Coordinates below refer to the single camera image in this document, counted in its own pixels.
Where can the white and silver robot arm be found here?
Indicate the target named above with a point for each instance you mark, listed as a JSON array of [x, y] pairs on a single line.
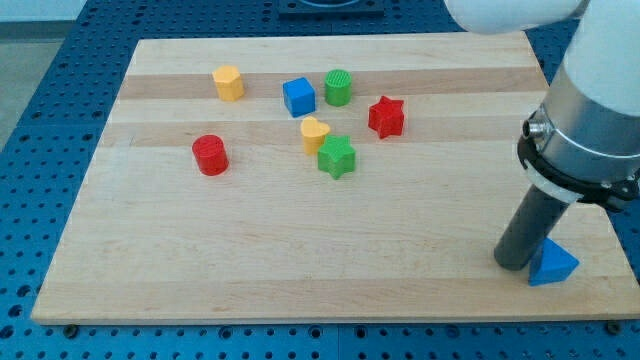
[[581, 144]]

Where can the wooden board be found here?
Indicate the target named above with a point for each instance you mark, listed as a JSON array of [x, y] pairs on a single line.
[[407, 237]]

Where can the green star block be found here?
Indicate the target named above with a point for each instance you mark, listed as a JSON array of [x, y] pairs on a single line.
[[336, 156]]

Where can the yellow heart block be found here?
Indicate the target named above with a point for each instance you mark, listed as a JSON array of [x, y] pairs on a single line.
[[313, 133]]

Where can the blue cube block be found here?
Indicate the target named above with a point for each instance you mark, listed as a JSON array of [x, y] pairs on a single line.
[[299, 97]]

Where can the red star block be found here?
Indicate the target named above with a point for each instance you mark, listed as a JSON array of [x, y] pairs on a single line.
[[386, 117]]

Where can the green cylinder block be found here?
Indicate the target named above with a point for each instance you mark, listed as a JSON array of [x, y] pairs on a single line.
[[337, 85]]

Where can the red cylinder block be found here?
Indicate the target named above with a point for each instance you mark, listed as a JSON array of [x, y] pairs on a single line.
[[210, 155]]

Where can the yellow hexagon block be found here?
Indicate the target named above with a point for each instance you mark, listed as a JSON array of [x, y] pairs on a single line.
[[228, 83]]

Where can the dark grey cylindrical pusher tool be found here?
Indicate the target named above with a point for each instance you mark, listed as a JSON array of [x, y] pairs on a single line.
[[536, 216]]

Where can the blue triangle block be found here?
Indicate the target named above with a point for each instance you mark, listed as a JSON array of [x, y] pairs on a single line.
[[551, 263]]

